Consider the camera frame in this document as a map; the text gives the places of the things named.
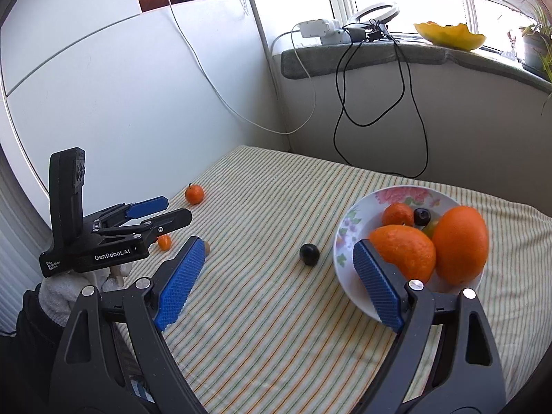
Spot large smooth orange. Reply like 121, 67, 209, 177
432, 206, 489, 286

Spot green-yellow round fruit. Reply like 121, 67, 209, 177
422, 219, 439, 239

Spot dark plum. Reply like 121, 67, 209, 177
414, 207, 431, 227
299, 243, 320, 266

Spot mandarin with rough skin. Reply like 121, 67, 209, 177
382, 203, 414, 227

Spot left white gloved hand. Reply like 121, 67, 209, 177
38, 264, 132, 327

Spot small orange kumquat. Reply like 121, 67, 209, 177
156, 235, 172, 252

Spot small mandarin with stem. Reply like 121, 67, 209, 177
184, 183, 205, 206

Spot large bumpy orange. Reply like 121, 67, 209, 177
367, 224, 436, 283

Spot striped tablecloth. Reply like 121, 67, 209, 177
165, 146, 551, 413

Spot white floral plate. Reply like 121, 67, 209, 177
333, 185, 483, 319

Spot grey windowsill cushion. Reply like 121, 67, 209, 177
280, 42, 551, 93

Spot white power adapter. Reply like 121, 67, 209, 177
298, 19, 351, 45

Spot yellow bowl on sill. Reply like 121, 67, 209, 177
414, 21, 486, 51

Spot potted spider plant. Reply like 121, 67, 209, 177
506, 4, 552, 115

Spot white cable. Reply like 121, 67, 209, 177
159, 0, 318, 136

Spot black cable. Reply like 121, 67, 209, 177
333, 25, 431, 180

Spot black ring light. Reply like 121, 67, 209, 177
343, 3, 400, 42

